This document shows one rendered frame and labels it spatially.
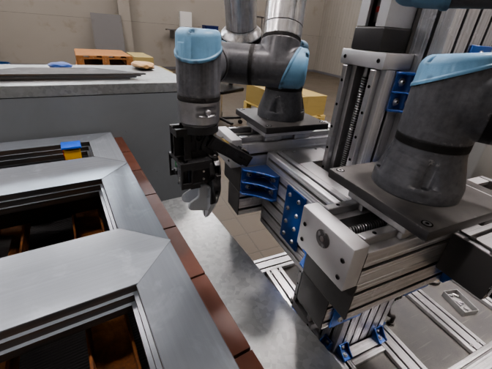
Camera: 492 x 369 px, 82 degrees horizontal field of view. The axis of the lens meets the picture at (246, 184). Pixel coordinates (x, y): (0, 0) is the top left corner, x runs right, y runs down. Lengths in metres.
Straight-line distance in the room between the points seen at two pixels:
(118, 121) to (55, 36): 8.97
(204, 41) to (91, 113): 0.92
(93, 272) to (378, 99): 0.69
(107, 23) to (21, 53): 2.44
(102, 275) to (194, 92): 0.37
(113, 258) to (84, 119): 0.82
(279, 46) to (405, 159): 0.29
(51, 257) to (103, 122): 0.79
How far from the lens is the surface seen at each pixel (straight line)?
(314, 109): 4.82
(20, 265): 0.69
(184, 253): 0.67
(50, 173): 1.02
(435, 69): 0.53
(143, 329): 0.55
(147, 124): 1.39
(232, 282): 0.80
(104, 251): 0.65
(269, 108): 0.89
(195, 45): 0.48
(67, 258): 0.66
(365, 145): 0.76
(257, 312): 0.75
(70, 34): 10.24
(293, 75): 0.56
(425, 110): 0.53
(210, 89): 0.50
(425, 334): 1.54
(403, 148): 0.55
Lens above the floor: 1.27
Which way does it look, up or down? 28 degrees down
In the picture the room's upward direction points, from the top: 4 degrees clockwise
